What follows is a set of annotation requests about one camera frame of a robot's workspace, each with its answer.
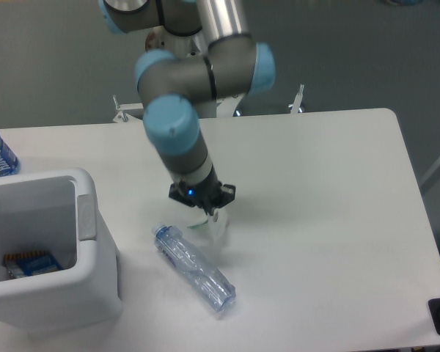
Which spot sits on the crushed clear plastic bottle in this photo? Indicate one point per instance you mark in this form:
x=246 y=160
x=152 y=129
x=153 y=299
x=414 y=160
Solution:
x=203 y=276

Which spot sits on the white trash can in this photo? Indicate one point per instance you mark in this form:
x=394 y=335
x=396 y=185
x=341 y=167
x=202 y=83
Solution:
x=57 y=212

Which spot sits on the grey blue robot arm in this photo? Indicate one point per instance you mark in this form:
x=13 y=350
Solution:
x=171 y=88

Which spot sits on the white pedestal base frame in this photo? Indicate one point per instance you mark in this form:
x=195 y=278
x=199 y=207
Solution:
x=225 y=107

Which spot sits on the blue snack packet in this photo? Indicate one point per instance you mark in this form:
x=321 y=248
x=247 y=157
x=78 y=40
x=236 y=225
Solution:
x=20 y=265

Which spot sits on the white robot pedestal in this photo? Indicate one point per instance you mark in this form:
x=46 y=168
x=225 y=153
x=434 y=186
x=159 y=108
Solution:
x=159 y=38

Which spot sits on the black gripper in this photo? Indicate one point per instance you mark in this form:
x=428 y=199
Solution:
x=209 y=195

